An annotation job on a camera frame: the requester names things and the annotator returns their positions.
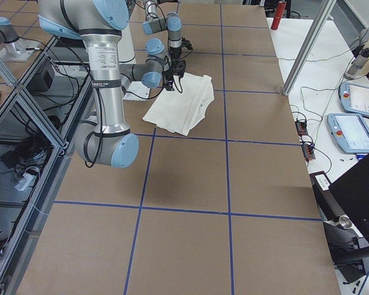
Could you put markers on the cream long sleeve cat shirt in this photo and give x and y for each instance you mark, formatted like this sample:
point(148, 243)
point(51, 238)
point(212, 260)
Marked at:
point(179, 112)

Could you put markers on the third robot arm on floor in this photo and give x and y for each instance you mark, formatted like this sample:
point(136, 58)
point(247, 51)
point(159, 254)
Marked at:
point(13, 47)

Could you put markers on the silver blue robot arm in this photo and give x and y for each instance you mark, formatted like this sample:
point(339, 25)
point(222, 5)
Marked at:
point(105, 137)
point(156, 21)

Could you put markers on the red cylinder bottle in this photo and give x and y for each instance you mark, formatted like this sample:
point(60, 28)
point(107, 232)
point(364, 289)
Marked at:
point(281, 5)

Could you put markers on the upper orange circuit board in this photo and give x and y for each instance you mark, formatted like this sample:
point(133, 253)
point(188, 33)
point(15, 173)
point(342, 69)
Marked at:
point(301, 127)

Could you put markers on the orange circuit board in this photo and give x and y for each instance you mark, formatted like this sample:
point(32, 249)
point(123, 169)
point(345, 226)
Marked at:
point(301, 127)
point(308, 151)

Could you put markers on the lower orange circuit board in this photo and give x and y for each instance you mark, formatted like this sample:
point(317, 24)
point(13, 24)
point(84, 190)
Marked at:
point(308, 151)

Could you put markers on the upper teach pendant tablet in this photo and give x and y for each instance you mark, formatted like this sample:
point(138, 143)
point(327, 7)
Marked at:
point(354, 98)

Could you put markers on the teach pendant tablet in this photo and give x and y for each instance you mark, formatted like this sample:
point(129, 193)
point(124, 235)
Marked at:
point(350, 132)
point(354, 98)

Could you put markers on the lower teach pendant tablet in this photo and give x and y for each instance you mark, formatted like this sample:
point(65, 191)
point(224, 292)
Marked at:
point(350, 132)

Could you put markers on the black box with label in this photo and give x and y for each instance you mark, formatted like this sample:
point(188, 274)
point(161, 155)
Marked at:
point(324, 198)

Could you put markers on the black monitor on stand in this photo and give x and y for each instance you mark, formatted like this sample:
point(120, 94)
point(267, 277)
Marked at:
point(349, 252)

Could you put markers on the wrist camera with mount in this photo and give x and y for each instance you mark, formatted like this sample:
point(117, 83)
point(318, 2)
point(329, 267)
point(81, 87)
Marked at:
point(186, 44)

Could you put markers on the aluminium frame post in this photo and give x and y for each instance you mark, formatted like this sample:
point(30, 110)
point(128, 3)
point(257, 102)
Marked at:
point(309, 41)

